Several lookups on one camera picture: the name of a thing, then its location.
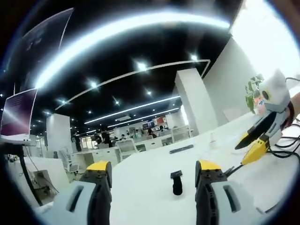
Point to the white-framed computer monitor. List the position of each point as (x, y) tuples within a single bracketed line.
[(17, 114)]

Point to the dark flat bar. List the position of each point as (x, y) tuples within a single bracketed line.
[(181, 149)]

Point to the small white bottle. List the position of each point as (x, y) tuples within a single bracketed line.
[(213, 140)]

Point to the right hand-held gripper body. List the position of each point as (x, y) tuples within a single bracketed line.
[(277, 93)]

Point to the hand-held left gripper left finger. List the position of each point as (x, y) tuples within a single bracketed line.
[(77, 204)]

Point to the white square pillar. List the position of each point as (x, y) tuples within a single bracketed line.
[(189, 100)]

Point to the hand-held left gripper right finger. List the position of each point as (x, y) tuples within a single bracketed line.
[(225, 201)]

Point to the green potted plant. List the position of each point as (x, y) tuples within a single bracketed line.
[(252, 93)]

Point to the white mesh office chair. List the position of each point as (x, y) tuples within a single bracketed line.
[(125, 148), (70, 161)]

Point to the small black cylindrical object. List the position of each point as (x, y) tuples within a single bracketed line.
[(177, 185)]

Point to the large dark hanging screen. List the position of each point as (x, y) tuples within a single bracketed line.
[(44, 37)]

